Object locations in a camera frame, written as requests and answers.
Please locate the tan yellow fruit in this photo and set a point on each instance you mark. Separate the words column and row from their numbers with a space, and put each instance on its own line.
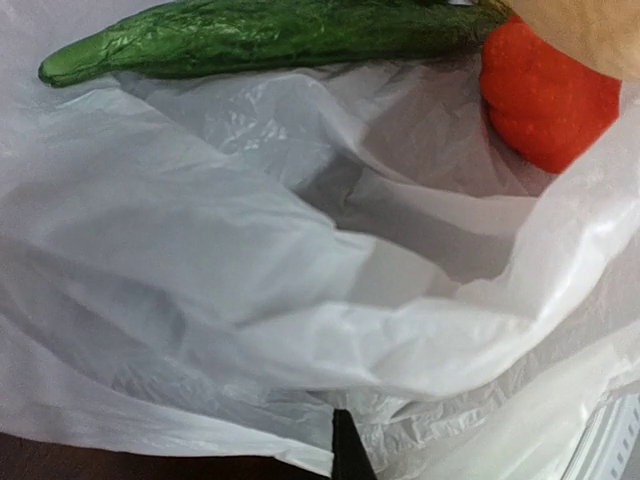
column 601, row 34

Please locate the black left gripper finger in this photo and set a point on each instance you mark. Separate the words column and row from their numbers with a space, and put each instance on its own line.
column 350, row 460

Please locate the red pumpkin toy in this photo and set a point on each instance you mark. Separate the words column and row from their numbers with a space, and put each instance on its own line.
column 543, row 104

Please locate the white plastic bag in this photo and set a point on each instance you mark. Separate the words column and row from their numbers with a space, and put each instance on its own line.
column 213, row 267

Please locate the aluminium front rail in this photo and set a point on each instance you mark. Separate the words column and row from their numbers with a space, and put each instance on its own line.
column 607, row 443

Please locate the green cucumber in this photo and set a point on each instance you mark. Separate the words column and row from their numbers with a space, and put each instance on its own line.
column 194, row 39

